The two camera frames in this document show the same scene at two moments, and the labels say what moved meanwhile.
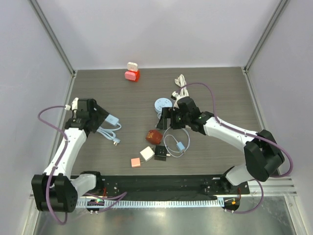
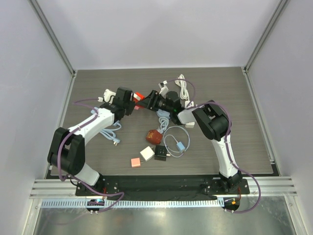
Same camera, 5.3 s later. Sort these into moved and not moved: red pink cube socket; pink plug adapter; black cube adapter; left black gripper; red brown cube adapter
Moved: red pink cube socket; left black gripper
Not moved: red brown cube adapter; pink plug adapter; black cube adapter
